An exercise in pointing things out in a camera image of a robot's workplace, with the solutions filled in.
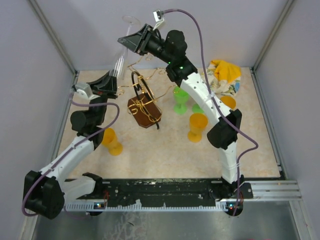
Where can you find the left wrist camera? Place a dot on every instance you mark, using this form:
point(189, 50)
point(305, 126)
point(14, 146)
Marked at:
point(84, 91)

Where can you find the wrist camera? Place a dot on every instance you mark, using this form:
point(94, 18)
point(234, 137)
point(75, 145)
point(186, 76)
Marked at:
point(84, 91)
point(159, 18)

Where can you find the gold wire wine glass rack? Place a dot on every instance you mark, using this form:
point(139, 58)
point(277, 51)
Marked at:
point(143, 107)

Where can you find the green wine glass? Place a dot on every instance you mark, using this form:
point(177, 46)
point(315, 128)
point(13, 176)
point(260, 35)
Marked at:
point(197, 109)
point(181, 97)

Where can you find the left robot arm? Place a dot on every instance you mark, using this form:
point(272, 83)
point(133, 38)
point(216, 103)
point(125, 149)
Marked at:
point(47, 192)

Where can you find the orange wine glass middle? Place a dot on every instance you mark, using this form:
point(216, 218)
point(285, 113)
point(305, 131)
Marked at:
point(197, 124)

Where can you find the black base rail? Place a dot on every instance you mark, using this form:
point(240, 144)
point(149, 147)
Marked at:
point(171, 192)

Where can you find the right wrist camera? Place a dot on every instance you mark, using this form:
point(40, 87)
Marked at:
point(159, 18)

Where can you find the clear wine glass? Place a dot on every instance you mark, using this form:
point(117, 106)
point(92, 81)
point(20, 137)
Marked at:
point(121, 56)

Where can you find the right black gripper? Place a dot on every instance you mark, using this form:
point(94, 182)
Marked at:
point(132, 42)

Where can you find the green wine glass front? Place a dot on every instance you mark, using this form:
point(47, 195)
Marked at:
point(181, 97)

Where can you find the orange wine glass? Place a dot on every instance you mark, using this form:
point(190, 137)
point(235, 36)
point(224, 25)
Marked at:
point(197, 124)
point(229, 101)
point(110, 141)

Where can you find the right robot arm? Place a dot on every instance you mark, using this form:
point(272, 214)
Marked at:
point(180, 70)

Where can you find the yellow patterned cloth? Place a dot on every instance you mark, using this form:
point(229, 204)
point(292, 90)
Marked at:
point(224, 78)

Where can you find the orange wine glass right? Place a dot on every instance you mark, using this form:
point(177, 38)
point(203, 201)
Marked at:
point(229, 101)

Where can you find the orange wine glass left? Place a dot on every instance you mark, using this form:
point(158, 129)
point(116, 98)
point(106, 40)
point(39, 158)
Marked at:
point(110, 141)

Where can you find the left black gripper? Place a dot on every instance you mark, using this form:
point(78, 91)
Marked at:
point(107, 83)

